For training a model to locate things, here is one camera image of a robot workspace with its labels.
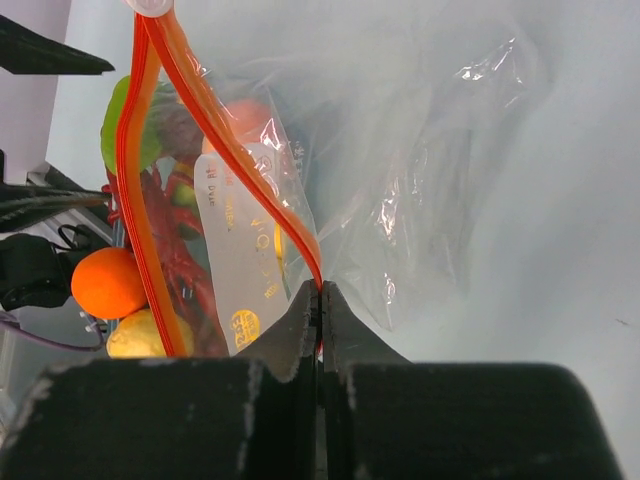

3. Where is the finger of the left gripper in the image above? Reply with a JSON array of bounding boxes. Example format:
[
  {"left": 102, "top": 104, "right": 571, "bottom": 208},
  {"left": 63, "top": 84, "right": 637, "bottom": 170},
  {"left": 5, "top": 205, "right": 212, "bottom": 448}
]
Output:
[{"left": 1, "top": 15, "right": 115, "bottom": 76}]

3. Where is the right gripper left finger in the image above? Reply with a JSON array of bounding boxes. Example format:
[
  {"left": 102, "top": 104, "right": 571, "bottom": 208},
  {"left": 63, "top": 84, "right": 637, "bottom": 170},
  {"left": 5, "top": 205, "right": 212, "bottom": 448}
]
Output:
[{"left": 1, "top": 281, "right": 319, "bottom": 479}]

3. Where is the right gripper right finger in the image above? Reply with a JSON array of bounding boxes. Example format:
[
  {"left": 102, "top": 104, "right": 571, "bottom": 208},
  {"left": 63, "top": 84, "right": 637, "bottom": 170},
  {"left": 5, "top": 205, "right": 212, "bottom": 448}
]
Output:
[{"left": 322, "top": 282, "right": 622, "bottom": 479}]

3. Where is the yellow toy lemon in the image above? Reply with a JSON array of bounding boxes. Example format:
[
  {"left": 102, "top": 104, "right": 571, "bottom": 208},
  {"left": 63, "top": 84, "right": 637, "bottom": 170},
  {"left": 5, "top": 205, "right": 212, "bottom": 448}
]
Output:
[{"left": 106, "top": 309, "right": 166, "bottom": 359}]

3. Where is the green toy fruit slice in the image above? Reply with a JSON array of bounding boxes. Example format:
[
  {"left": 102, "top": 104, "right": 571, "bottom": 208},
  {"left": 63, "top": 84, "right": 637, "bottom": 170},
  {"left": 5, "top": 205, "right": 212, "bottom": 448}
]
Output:
[{"left": 100, "top": 75, "right": 177, "bottom": 176}]

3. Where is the toy orange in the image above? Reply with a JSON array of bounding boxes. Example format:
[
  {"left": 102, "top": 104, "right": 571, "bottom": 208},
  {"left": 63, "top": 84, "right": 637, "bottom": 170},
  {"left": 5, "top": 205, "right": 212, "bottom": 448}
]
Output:
[{"left": 71, "top": 247, "right": 147, "bottom": 320}]

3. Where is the dark red toy fruit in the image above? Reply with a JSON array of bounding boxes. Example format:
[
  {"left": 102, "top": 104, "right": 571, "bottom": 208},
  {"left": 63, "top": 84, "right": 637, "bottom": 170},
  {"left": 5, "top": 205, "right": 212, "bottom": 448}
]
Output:
[{"left": 151, "top": 97, "right": 204, "bottom": 158}]

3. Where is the toy peach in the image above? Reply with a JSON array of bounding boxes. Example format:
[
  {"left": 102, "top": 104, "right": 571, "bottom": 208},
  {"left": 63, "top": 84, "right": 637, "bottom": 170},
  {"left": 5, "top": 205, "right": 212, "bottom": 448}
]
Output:
[{"left": 224, "top": 98, "right": 273, "bottom": 148}]

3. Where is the clear zip top bag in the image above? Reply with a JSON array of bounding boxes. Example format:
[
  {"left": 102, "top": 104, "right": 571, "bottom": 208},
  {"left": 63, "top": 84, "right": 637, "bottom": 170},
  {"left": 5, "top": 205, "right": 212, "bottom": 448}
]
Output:
[{"left": 117, "top": 1, "right": 544, "bottom": 356}]

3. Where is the red toy lobster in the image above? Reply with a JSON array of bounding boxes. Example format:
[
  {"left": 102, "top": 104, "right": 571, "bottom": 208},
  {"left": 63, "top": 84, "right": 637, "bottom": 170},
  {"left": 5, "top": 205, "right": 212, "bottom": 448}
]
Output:
[{"left": 107, "top": 168, "right": 229, "bottom": 357}]

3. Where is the small yellow green toy fruit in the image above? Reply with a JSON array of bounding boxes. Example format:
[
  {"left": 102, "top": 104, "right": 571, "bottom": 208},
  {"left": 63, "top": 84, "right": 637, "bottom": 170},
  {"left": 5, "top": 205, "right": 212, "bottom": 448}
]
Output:
[{"left": 171, "top": 184, "right": 202, "bottom": 241}]

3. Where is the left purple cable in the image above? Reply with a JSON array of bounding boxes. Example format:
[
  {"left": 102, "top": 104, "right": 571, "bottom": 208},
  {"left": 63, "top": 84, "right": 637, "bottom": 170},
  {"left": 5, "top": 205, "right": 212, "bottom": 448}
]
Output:
[{"left": 0, "top": 309, "right": 109, "bottom": 354}]

